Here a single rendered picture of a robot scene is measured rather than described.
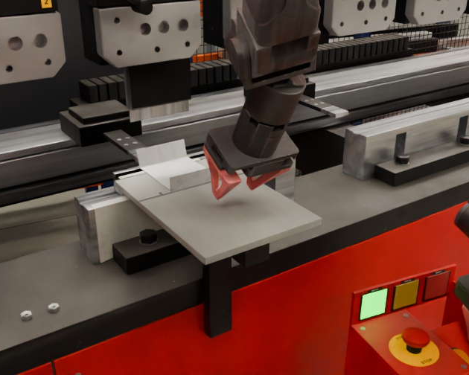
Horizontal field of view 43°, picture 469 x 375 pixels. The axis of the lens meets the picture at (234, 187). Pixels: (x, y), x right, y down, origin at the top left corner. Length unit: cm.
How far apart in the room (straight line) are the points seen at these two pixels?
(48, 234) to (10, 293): 200
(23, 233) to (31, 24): 222
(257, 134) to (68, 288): 38
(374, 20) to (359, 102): 46
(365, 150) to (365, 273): 24
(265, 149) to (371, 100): 88
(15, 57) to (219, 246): 34
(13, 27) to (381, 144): 74
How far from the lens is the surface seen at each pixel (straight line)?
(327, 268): 105
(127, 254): 90
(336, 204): 111
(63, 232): 290
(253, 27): 58
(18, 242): 287
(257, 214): 79
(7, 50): 78
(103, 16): 81
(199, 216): 78
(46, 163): 113
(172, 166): 94
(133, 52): 83
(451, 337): 105
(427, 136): 133
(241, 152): 71
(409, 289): 100
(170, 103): 92
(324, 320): 112
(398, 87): 162
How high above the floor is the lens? 137
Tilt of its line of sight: 25 degrees down
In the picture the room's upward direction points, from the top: straight up
